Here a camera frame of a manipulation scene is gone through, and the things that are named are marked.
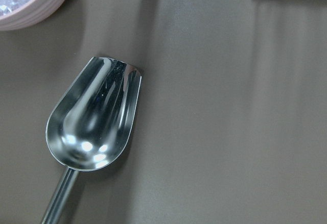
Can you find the steel ice scoop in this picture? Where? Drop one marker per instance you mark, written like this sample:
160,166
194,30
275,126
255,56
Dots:
90,126

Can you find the pink ice bowl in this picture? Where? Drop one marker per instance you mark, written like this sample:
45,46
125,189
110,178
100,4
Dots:
29,14

